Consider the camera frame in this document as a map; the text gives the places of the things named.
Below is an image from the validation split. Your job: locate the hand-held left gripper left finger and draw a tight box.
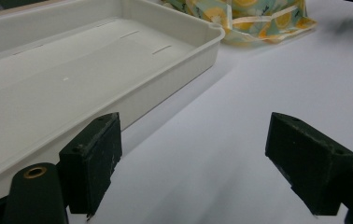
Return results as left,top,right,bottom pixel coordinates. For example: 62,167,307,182
58,112,123,220

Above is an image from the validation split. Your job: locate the white plastic tray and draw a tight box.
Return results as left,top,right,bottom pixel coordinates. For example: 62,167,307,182
0,0,226,209

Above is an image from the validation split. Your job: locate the orange print cloth bag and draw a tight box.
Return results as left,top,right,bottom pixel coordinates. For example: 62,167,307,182
160,0,318,49

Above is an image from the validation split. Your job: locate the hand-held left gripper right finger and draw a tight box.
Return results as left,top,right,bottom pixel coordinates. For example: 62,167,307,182
264,111,353,217

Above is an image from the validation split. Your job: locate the white table cover sheet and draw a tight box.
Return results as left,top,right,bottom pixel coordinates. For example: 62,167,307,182
66,0,353,224

